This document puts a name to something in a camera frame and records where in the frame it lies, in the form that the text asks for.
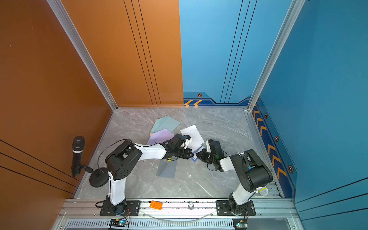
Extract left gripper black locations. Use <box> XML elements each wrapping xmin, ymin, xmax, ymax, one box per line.
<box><xmin>174</xmin><ymin>148</ymin><xmax>196</xmax><ymax>160</ymax></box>

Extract grey envelope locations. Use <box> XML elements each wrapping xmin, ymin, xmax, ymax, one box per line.
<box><xmin>156</xmin><ymin>160</ymin><xmax>177</xmax><ymax>178</ymax></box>

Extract blue floral letter paper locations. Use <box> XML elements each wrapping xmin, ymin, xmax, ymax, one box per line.
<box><xmin>191</xmin><ymin>144</ymin><xmax>205</xmax><ymax>162</ymax></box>

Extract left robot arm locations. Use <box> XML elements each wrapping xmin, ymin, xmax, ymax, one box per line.
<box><xmin>105</xmin><ymin>134</ymin><xmax>194</xmax><ymax>215</ymax></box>

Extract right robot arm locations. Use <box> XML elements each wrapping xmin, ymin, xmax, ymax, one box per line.
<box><xmin>196</xmin><ymin>140</ymin><xmax>273</xmax><ymax>215</ymax></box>

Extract purple envelope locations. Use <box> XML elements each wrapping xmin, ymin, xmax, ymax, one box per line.
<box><xmin>147</xmin><ymin>129</ymin><xmax>174</xmax><ymax>145</ymax></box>

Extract teal envelope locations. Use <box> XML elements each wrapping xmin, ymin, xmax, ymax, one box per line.
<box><xmin>151</xmin><ymin>116</ymin><xmax>180</xmax><ymax>134</ymax></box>

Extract plain white paper sheet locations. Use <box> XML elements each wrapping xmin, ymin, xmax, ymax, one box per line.
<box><xmin>180</xmin><ymin>125</ymin><xmax>205</xmax><ymax>150</ymax></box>

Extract orange lego brick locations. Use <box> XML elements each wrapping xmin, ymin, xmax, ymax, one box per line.
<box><xmin>149</xmin><ymin>200</ymin><xmax>163</xmax><ymax>210</ymax></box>

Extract right green circuit board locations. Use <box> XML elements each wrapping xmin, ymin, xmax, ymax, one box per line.
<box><xmin>232</xmin><ymin>218</ymin><xmax>248</xmax><ymax>230</ymax></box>

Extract green circuit board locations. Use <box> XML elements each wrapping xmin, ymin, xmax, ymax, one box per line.
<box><xmin>232</xmin><ymin>218</ymin><xmax>248</xmax><ymax>230</ymax></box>
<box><xmin>109</xmin><ymin>218</ymin><xmax>129</xmax><ymax>230</ymax></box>

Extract black microphone on stand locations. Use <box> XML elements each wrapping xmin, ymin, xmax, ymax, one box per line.
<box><xmin>71</xmin><ymin>136</ymin><xmax>109</xmax><ymax>188</ymax></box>

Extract left green circuit board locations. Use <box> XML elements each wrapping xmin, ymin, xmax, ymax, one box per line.
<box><xmin>109</xmin><ymin>218</ymin><xmax>129</xmax><ymax>230</ymax></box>

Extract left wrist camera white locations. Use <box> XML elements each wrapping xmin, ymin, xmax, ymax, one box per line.
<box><xmin>184</xmin><ymin>135</ymin><xmax>192</xmax><ymax>149</ymax></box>

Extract silver knob on rail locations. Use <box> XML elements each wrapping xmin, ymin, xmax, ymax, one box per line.
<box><xmin>188</xmin><ymin>202</ymin><xmax>194</xmax><ymax>210</ymax></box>

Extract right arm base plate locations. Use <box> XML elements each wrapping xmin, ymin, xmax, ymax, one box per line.
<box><xmin>216</xmin><ymin>200</ymin><xmax>256</xmax><ymax>217</ymax></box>

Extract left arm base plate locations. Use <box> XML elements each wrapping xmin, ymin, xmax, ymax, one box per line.
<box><xmin>96</xmin><ymin>199</ymin><xmax>141</xmax><ymax>217</ymax></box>

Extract aluminium front rail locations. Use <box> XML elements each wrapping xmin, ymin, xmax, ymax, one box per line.
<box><xmin>57</xmin><ymin>197</ymin><xmax>299</xmax><ymax>219</ymax></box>

